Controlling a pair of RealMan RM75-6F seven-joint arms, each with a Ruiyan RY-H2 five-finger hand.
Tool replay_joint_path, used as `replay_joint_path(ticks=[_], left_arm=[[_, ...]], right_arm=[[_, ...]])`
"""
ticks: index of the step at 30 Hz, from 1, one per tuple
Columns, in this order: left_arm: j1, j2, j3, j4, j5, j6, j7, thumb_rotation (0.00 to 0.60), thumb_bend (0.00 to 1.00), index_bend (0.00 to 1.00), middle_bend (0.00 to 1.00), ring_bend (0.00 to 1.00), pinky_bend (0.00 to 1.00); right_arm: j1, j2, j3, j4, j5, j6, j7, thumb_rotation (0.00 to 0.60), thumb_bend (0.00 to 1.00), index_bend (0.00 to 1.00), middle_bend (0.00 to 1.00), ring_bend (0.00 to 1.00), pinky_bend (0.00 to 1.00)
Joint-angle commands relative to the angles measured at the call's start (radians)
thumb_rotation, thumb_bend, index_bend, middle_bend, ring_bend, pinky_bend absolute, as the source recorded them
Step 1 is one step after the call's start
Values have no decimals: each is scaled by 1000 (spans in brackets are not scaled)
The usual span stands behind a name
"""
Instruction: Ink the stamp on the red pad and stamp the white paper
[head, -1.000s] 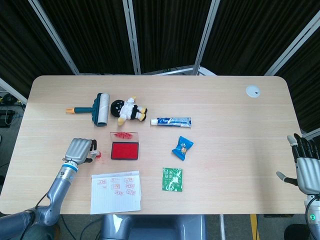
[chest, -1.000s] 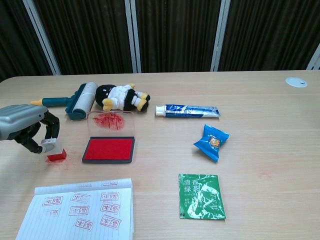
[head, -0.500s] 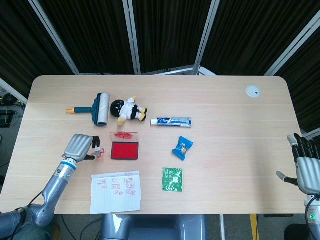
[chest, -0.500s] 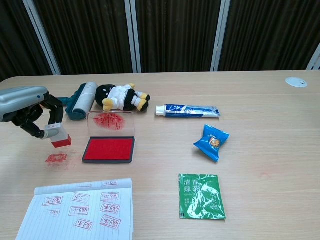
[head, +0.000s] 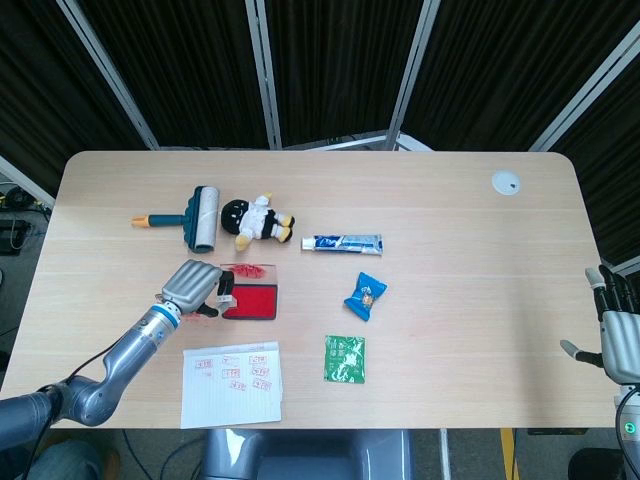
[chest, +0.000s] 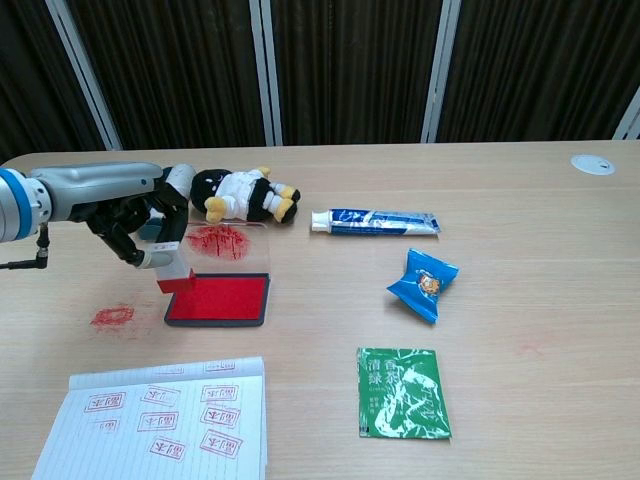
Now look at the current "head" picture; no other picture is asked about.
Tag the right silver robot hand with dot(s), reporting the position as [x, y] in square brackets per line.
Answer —
[620, 345]

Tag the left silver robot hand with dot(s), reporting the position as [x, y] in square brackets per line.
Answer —
[192, 282]

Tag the white and red stamp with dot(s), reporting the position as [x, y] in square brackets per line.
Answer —
[227, 300]

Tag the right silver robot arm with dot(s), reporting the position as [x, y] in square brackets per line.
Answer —
[631, 415]

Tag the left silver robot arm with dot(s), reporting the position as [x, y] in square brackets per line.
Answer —
[125, 350]

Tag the teal lint roller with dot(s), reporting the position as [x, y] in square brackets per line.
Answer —
[205, 220]

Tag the red ink pad case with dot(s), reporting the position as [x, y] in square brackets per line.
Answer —
[255, 300]

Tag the black and white plush toy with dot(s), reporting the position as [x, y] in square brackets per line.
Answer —
[255, 220]

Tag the lined paper notebook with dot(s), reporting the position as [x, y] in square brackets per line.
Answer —
[225, 400]

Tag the blue and white toothpaste tube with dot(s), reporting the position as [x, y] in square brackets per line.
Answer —
[345, 243]

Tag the green tea packet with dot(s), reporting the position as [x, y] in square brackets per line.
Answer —
[345, 360]

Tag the blue snack packet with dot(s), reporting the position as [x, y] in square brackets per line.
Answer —
[365, 297]

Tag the black electronics box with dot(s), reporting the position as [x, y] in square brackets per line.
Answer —
[12, 237]

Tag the white round table grommet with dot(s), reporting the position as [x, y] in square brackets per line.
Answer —
[505, 182]

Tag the grey robot torso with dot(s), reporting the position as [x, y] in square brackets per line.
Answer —
[310, 455]

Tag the white partition base bar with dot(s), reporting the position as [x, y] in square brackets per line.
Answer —
[350, 142]

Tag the white partition post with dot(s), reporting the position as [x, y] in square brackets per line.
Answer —
[110, 75]
[25, 182]
[412, 75]
[265, 75]
[585, 97]

